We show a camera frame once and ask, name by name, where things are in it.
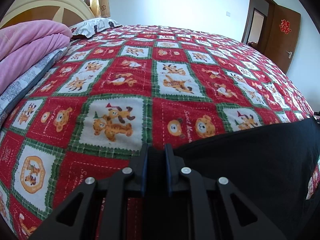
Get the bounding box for black pants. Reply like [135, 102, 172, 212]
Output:
[147, 117, 320, 240]

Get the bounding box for brown wooden door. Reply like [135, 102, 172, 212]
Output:
[264, 5, 301, 74]

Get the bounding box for red paper door decoration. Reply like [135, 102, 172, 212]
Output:
[279, 19, 292, 35]

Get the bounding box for grey patterned quilt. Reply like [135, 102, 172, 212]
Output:
[1, 47, 69, 126]

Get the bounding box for red patchwork bed cover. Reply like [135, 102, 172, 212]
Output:
[1, 25, 312, 239]

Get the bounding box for pink folded blanket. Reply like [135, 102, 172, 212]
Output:
[1, 20, 72, 92]

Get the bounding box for white patterned pillow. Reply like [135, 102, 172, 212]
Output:
[70, 17, 121, 38]

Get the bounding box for cream wooden headboard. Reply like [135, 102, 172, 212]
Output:
[1, 0, 95, 29]

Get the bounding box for silver door handle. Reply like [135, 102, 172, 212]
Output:
[286, 51, 292, 59]

